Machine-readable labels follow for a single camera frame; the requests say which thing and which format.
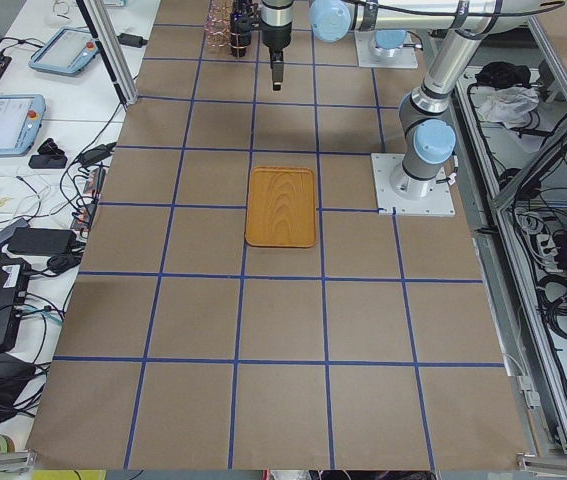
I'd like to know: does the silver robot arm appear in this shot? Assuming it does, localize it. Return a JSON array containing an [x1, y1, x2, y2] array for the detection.
[[390, 29, 484, 200], [309, 0, 540, 99]]

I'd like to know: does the blue teach pendant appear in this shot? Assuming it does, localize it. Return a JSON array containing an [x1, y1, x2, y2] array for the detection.
[[0, 94, 46, 157], [28, 27, 98, 76]]

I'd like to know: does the dark wine bottle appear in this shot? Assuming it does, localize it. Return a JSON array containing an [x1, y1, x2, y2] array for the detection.
[[230, 0, 254, 58]]

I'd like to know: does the aluminium frame post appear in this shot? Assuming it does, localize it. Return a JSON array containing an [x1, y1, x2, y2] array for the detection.
[[76, 0, 138, 108]]

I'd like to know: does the copper wire bottle basket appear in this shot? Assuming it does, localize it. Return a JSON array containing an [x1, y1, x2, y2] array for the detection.
[[204, 0, 233, 55]]

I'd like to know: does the far blue teach pendant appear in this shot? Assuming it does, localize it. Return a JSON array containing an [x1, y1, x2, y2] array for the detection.
[[28, 27, 98, 76]]

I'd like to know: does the white crumpled cloth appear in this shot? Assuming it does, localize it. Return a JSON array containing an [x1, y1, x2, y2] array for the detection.
[[477, 86, 539, 128]]

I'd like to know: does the near blue teach pendant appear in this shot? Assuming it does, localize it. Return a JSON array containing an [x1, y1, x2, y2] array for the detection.
[[0, 94, 46, 157]]

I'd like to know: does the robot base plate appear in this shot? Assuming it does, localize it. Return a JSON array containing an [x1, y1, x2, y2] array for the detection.
[[371, 153, 455, 217], [354, 30, 421, 69]]

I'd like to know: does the black power adapter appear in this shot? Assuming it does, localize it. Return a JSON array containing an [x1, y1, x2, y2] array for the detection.
[[7, 227, 76, 256]]

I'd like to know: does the brown wooden tray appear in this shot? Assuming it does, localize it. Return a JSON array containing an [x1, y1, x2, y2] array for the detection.
[[245, 166, 316, 248]]

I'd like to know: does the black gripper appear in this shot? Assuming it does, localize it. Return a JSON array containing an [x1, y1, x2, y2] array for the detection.
[[269, 49, 284, 91]]

